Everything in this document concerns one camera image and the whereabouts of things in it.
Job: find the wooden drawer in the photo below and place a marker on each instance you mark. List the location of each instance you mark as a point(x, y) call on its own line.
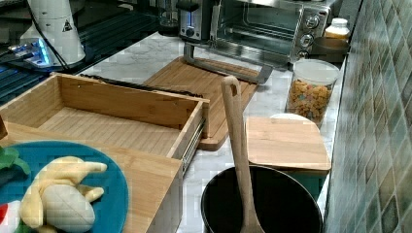
point(152, 121)

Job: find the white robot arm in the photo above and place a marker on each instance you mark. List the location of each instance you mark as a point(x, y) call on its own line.
point(53, 34)

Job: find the wooden spoon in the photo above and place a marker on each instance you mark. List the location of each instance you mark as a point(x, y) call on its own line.
point(234, 117)

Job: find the large wooden cutting board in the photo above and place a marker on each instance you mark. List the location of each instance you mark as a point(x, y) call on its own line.
point(179, 75)

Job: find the white lidded round container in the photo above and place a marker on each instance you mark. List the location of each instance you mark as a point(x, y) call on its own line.
point(290, 116)

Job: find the teal box with wooden lid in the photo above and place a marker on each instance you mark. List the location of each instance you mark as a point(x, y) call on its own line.
point(295, 147)

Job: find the stainless steel toaster oven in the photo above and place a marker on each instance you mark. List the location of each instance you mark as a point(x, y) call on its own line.
point(268, 33)

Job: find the black slot toaster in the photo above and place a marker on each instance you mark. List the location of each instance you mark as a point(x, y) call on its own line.
point(195, 19)

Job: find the clear cereal jar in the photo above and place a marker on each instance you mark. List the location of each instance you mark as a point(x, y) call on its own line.
point(311, 88)

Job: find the teal plate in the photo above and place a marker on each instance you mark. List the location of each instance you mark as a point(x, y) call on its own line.
point(110, 209)

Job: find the plush banana toy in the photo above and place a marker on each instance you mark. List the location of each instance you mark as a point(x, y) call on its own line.
point(57, 199)

